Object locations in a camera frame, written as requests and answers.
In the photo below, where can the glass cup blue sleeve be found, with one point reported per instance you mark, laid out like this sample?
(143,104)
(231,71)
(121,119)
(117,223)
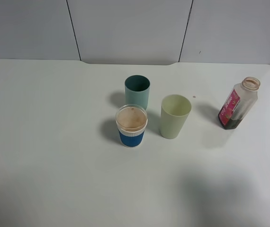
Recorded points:
(131,122)

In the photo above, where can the teal plastic cup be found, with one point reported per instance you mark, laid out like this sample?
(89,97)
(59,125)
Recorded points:
(137,89)

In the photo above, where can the pale green plastic cup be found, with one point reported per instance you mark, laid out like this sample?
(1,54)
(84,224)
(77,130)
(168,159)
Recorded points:
(174,112)

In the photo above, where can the clear drink bottle pink label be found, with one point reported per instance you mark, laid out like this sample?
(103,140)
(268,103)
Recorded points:
(239,102)

